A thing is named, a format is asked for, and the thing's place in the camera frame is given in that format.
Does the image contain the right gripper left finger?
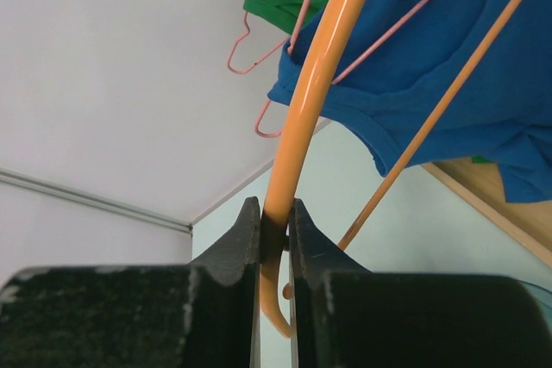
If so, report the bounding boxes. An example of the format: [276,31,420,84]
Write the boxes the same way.
[1,197,260,367]

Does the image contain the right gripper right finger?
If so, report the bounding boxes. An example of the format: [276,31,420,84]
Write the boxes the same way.
[289,200,551,367]

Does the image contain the orange hanger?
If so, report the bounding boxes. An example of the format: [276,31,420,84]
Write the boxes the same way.
[260,0,523,338]

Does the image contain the pink hanger of blue top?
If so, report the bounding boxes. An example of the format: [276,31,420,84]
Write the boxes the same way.
[254,0,482,139]

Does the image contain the blue tank top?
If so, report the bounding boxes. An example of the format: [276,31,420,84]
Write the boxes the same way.
[267,0,552,204]

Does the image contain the pink hanger of green top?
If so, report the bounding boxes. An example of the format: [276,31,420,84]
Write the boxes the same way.
[227,0,310,75]

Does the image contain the teal plastic tub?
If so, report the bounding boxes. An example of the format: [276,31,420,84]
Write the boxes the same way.
[521,281,552,303]

